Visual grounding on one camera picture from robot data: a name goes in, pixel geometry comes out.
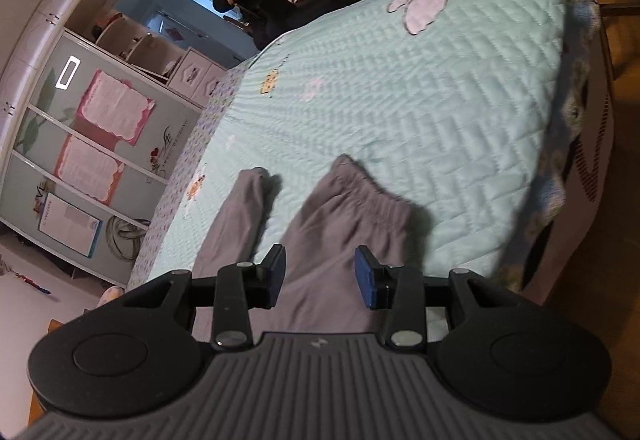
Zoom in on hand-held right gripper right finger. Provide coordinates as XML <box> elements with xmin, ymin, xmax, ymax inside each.
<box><xmin>354</xmin><ymin>245</ymin><xmax>521</xmax><ymax>350</ymax></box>

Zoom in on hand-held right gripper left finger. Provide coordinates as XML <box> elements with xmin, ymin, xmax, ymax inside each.
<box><xmin>122</xmin><ymin>244</ymin><xmax>287</xmax><ymax>352</ymax></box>

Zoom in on grey pants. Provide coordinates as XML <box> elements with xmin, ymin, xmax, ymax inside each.
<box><xmin>192</xmin><ymin>154</ymin><xmax>426</xmax><ymax>338</ymax></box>

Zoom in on mint quilted bedspread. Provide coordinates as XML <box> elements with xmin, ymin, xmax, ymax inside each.
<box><xmin>127</xmin><ymin>0</ymin><xmax>601</xmax><ymax>293</ymax></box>

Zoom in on sliding door wardrobe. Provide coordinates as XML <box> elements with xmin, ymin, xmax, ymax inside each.
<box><xmin>0</xmin><ymin>0</ymin><xmax>231</xmax><ymax>288</ymax></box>

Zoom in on blue bordered poster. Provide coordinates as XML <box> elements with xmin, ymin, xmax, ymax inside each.
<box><xmin>38</xmin><ymin>193</ymin><xmax>103</xmax><ymax>257</ymax></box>

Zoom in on orange bordered poster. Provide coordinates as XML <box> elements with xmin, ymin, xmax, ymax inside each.
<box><xmin>54</xmin><ymin>135</ymin><xmax>125</xmax><ymax>207</ymax></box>

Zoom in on white drawer unit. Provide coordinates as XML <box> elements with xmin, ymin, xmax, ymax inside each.
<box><xmin>167</xmin><ymin>47</ymin><xmax>226</xmax><ymax>104</ymax></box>

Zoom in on pink bordered poster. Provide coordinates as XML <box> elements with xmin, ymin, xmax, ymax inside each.
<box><xmin>76</xmin><ymin>69</ymin><xmax>157</xmax><ymax>147</ymax></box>

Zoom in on white bed base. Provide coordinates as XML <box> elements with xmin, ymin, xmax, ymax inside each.
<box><xmin>520</xmin><ymin>85</ymin><xmax>616</xmax><ymax>306</ymax></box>

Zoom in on hanging tassel ornament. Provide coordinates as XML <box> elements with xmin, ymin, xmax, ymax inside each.
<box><xmin>0</xmin><ymin>265</ymin><xmax>51</xmax><ymax>296</ymax></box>

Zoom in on white corner shelf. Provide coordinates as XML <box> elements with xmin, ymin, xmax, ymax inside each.
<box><xmin>92</xmin><ymin>13</ymin><xmax>186</xmax><ymax>81</ymax></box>

